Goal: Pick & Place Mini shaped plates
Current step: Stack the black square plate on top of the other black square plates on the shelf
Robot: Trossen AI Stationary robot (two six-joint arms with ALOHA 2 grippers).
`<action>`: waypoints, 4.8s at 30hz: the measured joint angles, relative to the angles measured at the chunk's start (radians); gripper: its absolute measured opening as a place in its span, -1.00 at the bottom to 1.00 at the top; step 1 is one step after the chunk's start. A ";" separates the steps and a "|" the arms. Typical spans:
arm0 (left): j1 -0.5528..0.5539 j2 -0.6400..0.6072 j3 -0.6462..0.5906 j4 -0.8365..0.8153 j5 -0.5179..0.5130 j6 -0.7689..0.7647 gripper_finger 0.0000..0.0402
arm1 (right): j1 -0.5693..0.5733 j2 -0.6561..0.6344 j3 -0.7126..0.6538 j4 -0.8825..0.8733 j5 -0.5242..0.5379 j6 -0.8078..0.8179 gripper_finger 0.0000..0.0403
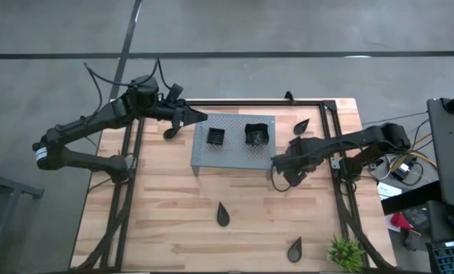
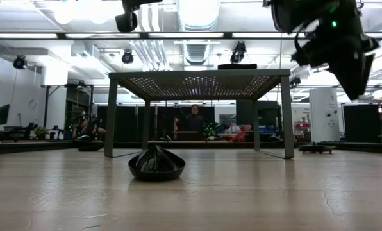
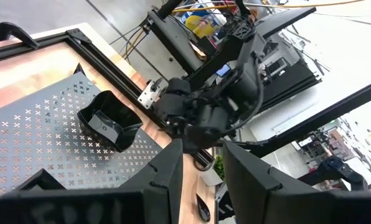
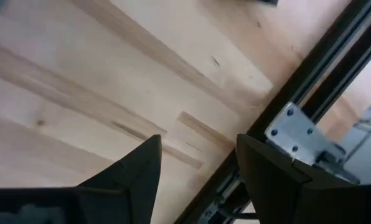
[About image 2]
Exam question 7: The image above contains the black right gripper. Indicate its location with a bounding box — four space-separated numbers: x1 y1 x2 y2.
292 19 380 99

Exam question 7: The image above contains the round ridged black plate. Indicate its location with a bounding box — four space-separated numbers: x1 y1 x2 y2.
128 144 186 182

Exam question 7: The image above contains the small black plate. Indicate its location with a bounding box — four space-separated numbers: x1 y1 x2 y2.
77 142 104 152

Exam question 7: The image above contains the white pillar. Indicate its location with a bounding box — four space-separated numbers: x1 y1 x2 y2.
308 88 341 143

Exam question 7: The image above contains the black partition screen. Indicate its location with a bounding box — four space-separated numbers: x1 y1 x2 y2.
343 104 382 144
96 105 216 142

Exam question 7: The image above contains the shelf with red bins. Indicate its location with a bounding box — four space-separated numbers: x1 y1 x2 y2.
293 121 311 142

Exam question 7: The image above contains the black cabinet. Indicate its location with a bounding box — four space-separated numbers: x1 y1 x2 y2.
235 100 280 142

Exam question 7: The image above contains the black ceiling spotlight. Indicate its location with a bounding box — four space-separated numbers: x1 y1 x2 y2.
13 56 28 70
229 41 247 64
121 50 135 64

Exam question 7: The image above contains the person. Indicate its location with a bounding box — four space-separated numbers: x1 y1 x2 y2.
185 104 205 141
228 124 253 144
71 115 107 141

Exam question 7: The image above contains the grey perforated metal shelf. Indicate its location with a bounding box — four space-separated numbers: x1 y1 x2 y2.
103 69 295 160

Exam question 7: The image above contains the ceiling air vent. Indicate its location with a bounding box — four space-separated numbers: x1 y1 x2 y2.
183 43 208 65

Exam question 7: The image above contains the white box fixture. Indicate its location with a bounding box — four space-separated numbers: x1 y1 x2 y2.
40 62 69 87

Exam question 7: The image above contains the potted green plant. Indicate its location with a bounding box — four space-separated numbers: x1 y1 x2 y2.
33 126 49 141

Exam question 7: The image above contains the black monitor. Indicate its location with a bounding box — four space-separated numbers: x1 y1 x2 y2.
0 104 11 126

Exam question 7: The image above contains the silver ventilation duct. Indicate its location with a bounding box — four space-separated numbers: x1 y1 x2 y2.
176 0 222 32

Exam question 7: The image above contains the black metal frame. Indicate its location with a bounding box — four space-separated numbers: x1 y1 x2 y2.
40 83 96 131

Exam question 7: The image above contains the black table border rail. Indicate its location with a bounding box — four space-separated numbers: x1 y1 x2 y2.
0 140 382 155

